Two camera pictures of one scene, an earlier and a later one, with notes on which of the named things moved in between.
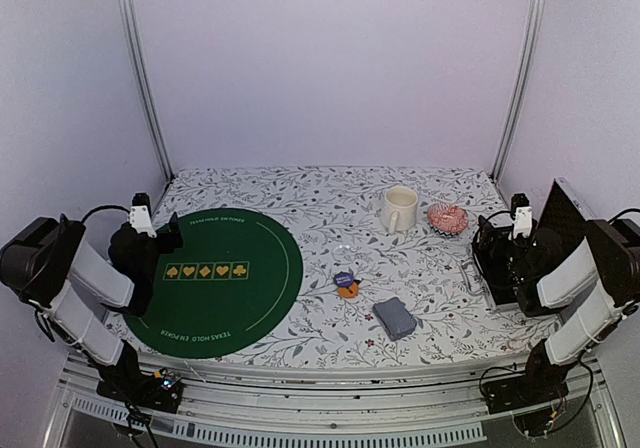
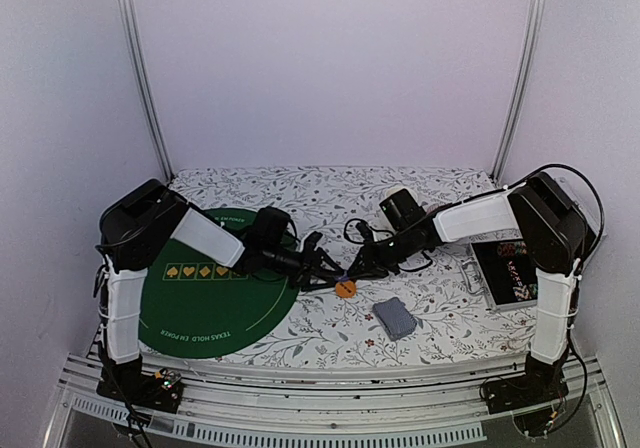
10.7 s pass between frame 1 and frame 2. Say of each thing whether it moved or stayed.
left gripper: moved
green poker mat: stayed
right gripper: moved
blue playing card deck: stayed
